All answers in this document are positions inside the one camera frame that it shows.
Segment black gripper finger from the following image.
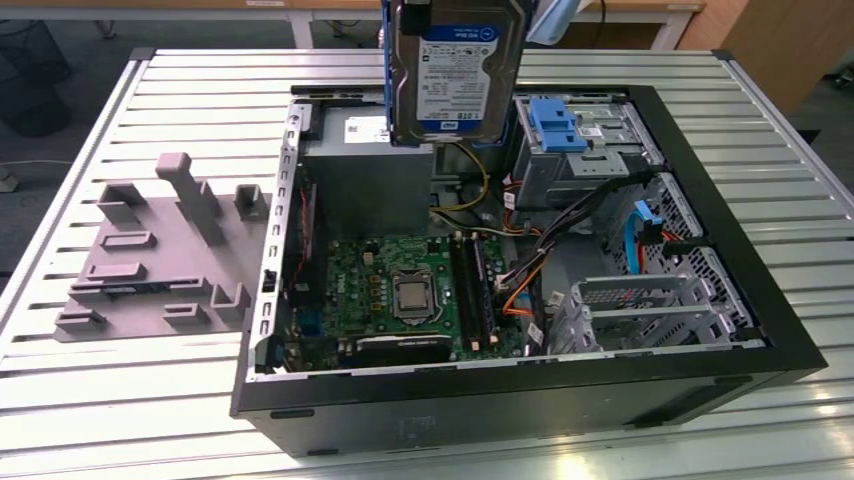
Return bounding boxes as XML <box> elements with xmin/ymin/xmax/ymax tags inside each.
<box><xmin>400</xmin><ymin>0</ymin><xmax>429</xmax><ymax>35</ymax></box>

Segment hard disk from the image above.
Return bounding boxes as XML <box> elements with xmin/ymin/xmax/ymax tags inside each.
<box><xmin>377</xmin><ymin>0</ymin><xmax>536</xmax><ymax>150</ymax></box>

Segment silver disk bay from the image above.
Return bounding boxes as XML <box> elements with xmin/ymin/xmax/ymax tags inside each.
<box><xmin>552</xmin><ymin>273</ymin><xmax>746</xmax><ymax>352</ymax></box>

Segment blue plastic latch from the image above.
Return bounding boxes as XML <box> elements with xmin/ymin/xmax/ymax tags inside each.
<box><xmin>525</xmin><ymin>99</ymin><xmax>589</xmax><ymax>154</ymax></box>

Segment grey power supply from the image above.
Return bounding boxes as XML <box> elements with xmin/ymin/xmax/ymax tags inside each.
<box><xmin>299</xmin><ymin>104</ymin><xmax>439</xmax><ymax>239</ymax></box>

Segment silver drive cage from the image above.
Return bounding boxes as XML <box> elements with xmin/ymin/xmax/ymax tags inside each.
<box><xmin>511</xmin><ymin>94</ymin><xmax>667</xmax><ymax>212</ymax></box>

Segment black case fan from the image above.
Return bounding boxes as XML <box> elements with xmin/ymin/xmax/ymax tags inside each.
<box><xmin>284</xmin><ymin>162</ymin><xmax>329</xmax><ymax>304</ymax></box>

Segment green motherboard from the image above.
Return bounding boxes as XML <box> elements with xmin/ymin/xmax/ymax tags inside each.
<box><xmin>285</xmin><ymin>234</ymin><xmax>528</xmax><ymax>374</ymax></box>

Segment black RAM stick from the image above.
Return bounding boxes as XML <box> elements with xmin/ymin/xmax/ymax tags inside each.
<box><xmin>468</xmin><ymin>233</ymin><xmax>500</xmax><ymax>346</ymax></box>
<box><xmin>449</xmin><ymin>230</ymin><xmax>483</xmax><ymax>352</ymax></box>

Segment silver CPU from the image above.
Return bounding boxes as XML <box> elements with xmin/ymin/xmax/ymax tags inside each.
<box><xmin>397</xmin><ymin>281</ymin><xmax>435</xmax><ymax>310</ymax></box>

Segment wooden cabinet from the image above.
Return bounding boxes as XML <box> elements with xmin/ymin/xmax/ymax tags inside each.
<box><xmin>676</xmin><ymin>0</ymin><xmax>854</xmax><ymax>119</ymax></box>

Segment CPU socket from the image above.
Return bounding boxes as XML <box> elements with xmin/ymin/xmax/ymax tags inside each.
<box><xmin>388</xmin><ymin>268</ymin><xmax>443</xmax><ymax>323</ymax></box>

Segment black mesh bin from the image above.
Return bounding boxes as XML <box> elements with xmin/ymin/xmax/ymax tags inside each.
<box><xmin>0</xmin><ymin>22</ymin><xmax>73</xmax><ymax>139</ymax></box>

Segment grey parts rack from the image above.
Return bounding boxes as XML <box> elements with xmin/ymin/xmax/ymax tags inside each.
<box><xmin>52</xmin><ymin>152</ymin><xmax>275</xmax><ymax>344</ymax></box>

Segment black graphics card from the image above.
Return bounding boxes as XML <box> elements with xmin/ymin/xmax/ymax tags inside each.
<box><xmin>351</xmin><ymin>332</ymin><xmax>456</xmax><ymax>370</ymax></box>

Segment black PC case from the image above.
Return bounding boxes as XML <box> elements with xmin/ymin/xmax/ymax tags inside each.
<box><xmin>228</xmin><ymin>83</ymin><xmax>828</xmax><ymax>456</ymax></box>

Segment wooden desk white frame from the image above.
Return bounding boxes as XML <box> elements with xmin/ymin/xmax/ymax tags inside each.
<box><xmin>0</xmin><ymin>0</ymin><xmax>708</xmax><ymax>51</ymax></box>

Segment yellow black power wire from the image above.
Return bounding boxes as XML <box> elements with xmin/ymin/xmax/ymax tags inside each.
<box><xmin>431</xmin><ymin>144</ymin><xmax>493</xmax><ymax>217</ymax></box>

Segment orange wire white tag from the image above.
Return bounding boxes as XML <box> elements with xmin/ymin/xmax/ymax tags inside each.
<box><xmin>499</xmin><ymin>172</ymin><xmax>532</xmax><ymax>237</ymax></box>

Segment red black twisted wire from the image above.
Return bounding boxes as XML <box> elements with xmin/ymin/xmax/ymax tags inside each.
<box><xmin>297</xmin><ymin>183</ymin><xmax>317</xmax><ymax>265</ymax></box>

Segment white grey wire bundle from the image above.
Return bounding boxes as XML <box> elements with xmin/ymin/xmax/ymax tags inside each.
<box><xmin>429</xmin><ymin>208</ymin><xmax>545</xmax><ymax>239</ymax></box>

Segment black sleeved cable bundle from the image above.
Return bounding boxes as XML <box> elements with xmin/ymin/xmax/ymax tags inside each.
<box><xmin>529</xmin><ymin>169</ymin><xmax>665</xmax><ymax>264</ymax></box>

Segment blue data wire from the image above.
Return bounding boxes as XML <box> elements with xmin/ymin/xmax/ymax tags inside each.
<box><xmin>625</xmin><ymin>199</ymin><xmax>668</xmax><ymax>276</ymax></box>

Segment orange wire black connector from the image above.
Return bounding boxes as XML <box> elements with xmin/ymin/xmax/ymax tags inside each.
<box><xmin>636</xmin><ymin>234</ymin><xmax>712</xmax><ymax>274</ymax></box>

